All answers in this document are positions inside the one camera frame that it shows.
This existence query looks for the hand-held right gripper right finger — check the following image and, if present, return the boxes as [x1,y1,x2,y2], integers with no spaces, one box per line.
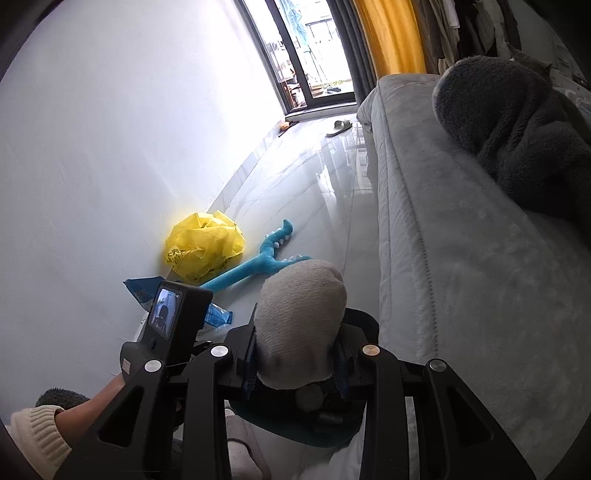
[333,308,539,480]

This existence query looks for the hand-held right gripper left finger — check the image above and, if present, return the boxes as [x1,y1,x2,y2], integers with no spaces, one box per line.
[53,305,257,480]

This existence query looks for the dark teal bin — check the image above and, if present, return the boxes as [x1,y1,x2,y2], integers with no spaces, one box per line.
[226,388,365,449]

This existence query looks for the white sock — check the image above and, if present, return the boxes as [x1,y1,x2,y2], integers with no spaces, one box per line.
[254,259,348,393]

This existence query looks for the person's left forearm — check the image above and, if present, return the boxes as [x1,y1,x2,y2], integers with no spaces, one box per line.
[9,374,127,480]

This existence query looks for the blue white plastic packet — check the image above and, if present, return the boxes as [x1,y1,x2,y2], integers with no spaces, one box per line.
[123,276,234,329]

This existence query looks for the yellow plastic bag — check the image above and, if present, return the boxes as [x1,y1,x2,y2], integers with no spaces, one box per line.
[164,210,246,284]

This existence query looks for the blue plush toy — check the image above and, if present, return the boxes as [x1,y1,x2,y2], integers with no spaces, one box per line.
[201,219,315,294]

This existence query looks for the grey bed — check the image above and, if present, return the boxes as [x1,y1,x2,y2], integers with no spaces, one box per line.
[358,73,591,480]

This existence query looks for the glass balcony door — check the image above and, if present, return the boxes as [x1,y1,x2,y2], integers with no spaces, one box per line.
[242,0,365,114]

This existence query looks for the dark grey fleece blanket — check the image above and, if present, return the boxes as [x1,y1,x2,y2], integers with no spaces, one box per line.
[433,55,591,227]

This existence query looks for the dark grey curtain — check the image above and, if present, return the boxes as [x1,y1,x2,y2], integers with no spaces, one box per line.
[332,0,379,102]

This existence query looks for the yellow curtain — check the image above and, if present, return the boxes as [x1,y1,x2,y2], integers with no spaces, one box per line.
[353,0,428,77]

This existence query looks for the hanging clothes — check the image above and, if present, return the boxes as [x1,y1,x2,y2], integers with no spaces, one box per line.
[411,0,522,75]

